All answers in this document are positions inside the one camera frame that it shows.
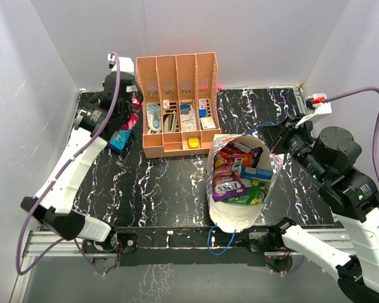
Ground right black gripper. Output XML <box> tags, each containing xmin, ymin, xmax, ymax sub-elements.
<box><xmin>258</xmin><ymin>113</ymin><xmax>326</xmax><ymax>182</ymax></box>

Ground pink red snack packet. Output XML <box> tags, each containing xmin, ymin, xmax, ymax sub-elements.
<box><xmin>121</xmin><ymin>97</ymin><xmax>142</xmax><ymax>131</ymax></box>

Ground blue snack packet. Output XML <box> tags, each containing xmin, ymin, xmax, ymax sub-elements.
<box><xmin>108</xmin><ymin>129</ymin><xmax>133</xmax><ymax>155</ymax></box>

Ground purple Fox's candy bag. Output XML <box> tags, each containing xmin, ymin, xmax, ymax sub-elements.
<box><xmin>212</xmin><ymin>165</ymin><xmax>249</xmax><ymax>202</ymax></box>

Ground blue checkered paper bag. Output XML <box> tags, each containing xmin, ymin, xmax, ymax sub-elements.
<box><xmin>206</xmin><ymin>134</ymin><xmax>283</xmax><ymax>235</ymax></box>

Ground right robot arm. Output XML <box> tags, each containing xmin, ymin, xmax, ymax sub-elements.
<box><xmin>258</xmin><ymin>116</ymin><xmax>379</xmax><ymax>302</ymax></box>

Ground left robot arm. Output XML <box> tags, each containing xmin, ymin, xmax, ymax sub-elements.
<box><xmin>21</xmin><ymin>70</ymin><xmax>143</xmax><ymax>252</ymax></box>

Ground orange Fox's candy bag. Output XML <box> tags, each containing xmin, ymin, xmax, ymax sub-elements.
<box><xmin>214</xmin><ymin>150</ymin><xmax>253</xmax><ymax>177</ymax></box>

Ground light blue tape dispenser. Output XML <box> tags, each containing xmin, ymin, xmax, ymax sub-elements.
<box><xmin>146</xmin><ymin>103</ymin><xmax>162</xmax><ymax>132</ymax></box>

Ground orange desk organizer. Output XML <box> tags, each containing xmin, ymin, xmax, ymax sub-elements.
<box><xmin>136</xmin><ymin>52</ymin><xmax>221</xmax><ymax>158</ymax></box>

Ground blue eraser block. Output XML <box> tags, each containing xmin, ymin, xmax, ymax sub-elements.
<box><xmin>180</xmin><ymin>104</ymin><xmax>191</xmax><ymax>115</ymax></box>

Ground green snack packet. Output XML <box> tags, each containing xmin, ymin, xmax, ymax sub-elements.
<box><xmin>223</xmin><ymin>187</ymin><xmax>267</xmax><ymax>205</ymax></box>

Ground white red small box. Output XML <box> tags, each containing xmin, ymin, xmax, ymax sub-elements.
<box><xmin>200</xmin><ymin>116</ymin><xmax>217</xmax><ymax>130</ymax></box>

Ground yellow orange sticky notes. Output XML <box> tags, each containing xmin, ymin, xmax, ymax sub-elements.
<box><xmin>188</xmin><ymin>136</ymin><xmax>200</xmax><ymax>149</ymax></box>

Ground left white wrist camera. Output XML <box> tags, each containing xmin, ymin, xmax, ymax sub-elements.
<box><xmin>107</xmin><ymin>53</ymin><xmax>135</xmax><ymax>74</ymax></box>

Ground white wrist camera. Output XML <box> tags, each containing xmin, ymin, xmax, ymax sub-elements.
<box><xmin>296</xmin><ymin>93</ymin><xmax>332</xmax><ymax>128</ymax></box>
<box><xmin>107</xmin><ymin>53</ymin><xmax>135</xmax><ymax>74</ymax></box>

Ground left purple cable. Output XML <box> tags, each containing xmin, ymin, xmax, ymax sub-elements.
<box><xmin>15</xmin><ymin>52</ymin><xmax>121</xmax><ymax>275</ymax></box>

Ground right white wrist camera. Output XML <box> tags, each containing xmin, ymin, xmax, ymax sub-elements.
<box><xmin>296</xmin><ymin>93</ymin><xmax>332</xmax><ymax>128</ymax></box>

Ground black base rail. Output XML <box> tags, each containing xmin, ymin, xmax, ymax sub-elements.
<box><xmin>82</xmin><ymin>227</ymin><xmax>286</xmax><ymax>266</ymax></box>

